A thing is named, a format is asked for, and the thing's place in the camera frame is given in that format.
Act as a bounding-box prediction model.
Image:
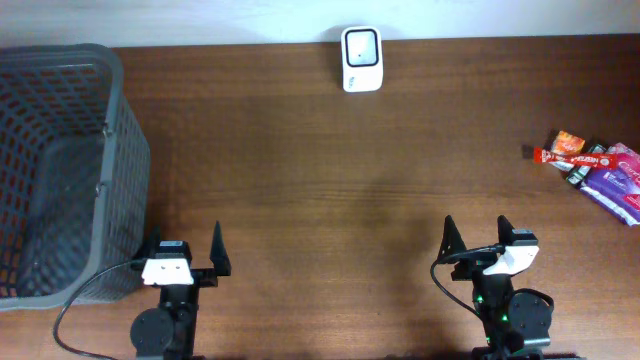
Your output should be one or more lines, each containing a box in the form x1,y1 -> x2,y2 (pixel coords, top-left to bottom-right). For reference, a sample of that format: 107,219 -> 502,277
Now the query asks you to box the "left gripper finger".
209,222 -> 232,276
144,227 -> 160,258

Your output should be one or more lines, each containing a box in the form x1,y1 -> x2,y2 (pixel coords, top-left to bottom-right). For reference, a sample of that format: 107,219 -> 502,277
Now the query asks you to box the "small orange box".
549,130 -> 586,156

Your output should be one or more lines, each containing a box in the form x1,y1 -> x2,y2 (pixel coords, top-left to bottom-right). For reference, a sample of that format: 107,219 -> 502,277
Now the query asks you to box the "green white gum pack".
565,144 -> 607,187

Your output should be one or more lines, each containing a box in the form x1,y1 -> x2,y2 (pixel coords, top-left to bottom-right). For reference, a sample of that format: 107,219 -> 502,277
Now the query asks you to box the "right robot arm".
430,215 -> 554,359

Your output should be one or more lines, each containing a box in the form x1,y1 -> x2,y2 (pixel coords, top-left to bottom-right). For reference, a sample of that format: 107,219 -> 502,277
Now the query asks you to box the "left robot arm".
130,223 -> 232,360

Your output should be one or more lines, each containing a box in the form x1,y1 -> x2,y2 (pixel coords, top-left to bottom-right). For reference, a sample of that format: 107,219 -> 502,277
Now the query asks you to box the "red purple Carefree pad pack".
579,143 -> 639,226

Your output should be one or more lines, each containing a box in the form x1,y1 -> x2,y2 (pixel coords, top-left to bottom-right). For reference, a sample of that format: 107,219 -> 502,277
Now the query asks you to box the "grey plastic mesh basket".
1,44 -> 151,311

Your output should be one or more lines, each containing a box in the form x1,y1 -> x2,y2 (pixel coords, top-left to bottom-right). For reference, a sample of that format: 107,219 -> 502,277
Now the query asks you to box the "red Nescafe coffee sachet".
533,147 -> 618,170

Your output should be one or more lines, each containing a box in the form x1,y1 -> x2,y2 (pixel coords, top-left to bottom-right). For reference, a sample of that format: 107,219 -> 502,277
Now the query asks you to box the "white barcode scanner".
340,26 -> 384,93

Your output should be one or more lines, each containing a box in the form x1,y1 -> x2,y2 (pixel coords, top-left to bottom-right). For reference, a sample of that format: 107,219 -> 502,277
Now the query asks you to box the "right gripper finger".
497,215 -> 514,245
437,215 -> 467,263

